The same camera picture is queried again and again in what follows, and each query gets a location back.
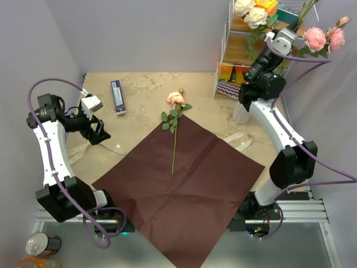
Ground beige printed ribbon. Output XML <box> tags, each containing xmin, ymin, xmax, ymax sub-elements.
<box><xmin>67</xmin><ymin>132</ymin><xmax>253</xmax><ymax>165</ymax></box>

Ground white rose stem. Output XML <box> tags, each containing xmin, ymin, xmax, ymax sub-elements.
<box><xmin>234</xmin><ymin>0</ymin><xmax>278</xmax><ymax>60</ymax></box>

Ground pink rose stem three blooms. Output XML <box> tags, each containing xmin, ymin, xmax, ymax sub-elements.
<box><xmin>290</xmin><ymin>16</ymin><xmax>352</xmax><ymax>60</ymax></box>

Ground pink rose bouquet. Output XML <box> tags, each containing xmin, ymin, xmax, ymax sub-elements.
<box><xmin>161</xmin><ymin>88</ymin><xmax>192</xmax><ymax>174</ymax></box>

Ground pink rose stem two blooms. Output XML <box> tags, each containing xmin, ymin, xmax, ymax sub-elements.
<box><xmin>289</xmin><ymin>0</ymin><xmax>319</xmax><ymax>33</ymax></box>

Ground red wrapping paper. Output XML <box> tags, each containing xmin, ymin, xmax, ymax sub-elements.
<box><xmin>93</xmin><ymin>116</ymin><xmax>264</xmax><ymax>267</ymax></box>

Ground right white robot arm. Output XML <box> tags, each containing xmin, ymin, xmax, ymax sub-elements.
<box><xmin>238</xmin><ymin>48</ymin><xmax>317</xmax><ymax>219</ymax></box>

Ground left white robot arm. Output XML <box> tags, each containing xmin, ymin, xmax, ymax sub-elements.
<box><xmin>26</xmin><ymin>94</ymin><xmax>115</xmax><ymax>223</ymax></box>

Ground white ribbed vase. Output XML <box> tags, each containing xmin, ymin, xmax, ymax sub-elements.
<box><xmin>232</xmin><ymin>101</ymin><xmax>250</xmax><ymax>125</ymax></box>

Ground orange box bottom shelf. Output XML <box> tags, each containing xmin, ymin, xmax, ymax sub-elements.
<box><xmin>219</xmin><ymin>65</ymin><xmax>249</xmax><ymax>83</ymax></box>

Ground orange box shelf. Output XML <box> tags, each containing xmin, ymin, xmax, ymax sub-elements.
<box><xmin>255</xmin><ymin>0</ymin><xmax>278</xmax><ymax>17</ymax></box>
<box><xmin>219</xmin><ymin>65</ymin><xmax>249</xmax><ymax>83</ymax></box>

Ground purple wavy pattern cloth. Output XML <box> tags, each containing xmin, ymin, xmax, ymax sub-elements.
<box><xmin>216</xmin><ymin>80</ymin><xmax>240</xmax><ymax>101</ymax></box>

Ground purple toothpaste box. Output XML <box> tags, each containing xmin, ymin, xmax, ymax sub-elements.
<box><xmin>110</xmin><ymin>80</ymin><xmax>126</xmax><ymax>115</ymax></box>

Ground teal box top shelf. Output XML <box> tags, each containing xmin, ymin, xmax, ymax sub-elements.
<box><xmin>277</xmin><ymin>3</ymin><xmax>302</xmax><ymax>25</ymax></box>

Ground orange box top shelf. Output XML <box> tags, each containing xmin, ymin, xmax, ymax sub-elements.
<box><xmin>255</xmin><ymin>0</ymin><xmax>278</xmax><ymax>17</ymax></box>

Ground silver top tin can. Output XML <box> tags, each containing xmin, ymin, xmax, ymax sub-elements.
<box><xmin>25</xmin><ymin>232</ymin><xmax>62</xmax><ymax>257</ymax></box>

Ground orange plastic bottle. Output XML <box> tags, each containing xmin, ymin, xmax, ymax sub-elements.
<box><xmin>15</xmin><ymin>257</ymin><xmax>63</xmax><ymax>268</ymax></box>

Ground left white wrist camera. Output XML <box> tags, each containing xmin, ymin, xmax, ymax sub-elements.
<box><xmin>80</xmin><ymin>95</ymin><xmax>103</xmax><ymax>121</ymax></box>

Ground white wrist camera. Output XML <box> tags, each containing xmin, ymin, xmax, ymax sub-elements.
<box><xmin>80</xmin><ymin>95</ymin><xmax>103</xmax><ymax>121</ymax></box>
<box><xmin>264</xmin><ymin>27</ymin><xmax>298</xmax><ymax>55</ymax></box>

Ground white wire shelf rack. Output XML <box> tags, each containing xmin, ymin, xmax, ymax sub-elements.
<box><xmin>213</xmin><ymin>1</ymin><xmax>319</xmax><ymax>101</ymax></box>

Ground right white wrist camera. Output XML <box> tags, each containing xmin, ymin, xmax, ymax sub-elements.
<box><xmin>264</xmin><ymin>27</ymin><xmax>298</xmax><ymax>55</ymax></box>

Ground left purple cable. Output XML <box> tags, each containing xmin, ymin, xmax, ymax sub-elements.
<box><xmin>26</xmin><ymin>78</ymin><xmax>127</xmax><ymax>249</ymax></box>

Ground aluminium rail frame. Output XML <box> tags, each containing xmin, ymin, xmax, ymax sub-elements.
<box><xmin>33</xmin><ymin>188</ymin><xmax>341</xmax><ymax>267</ymax></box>

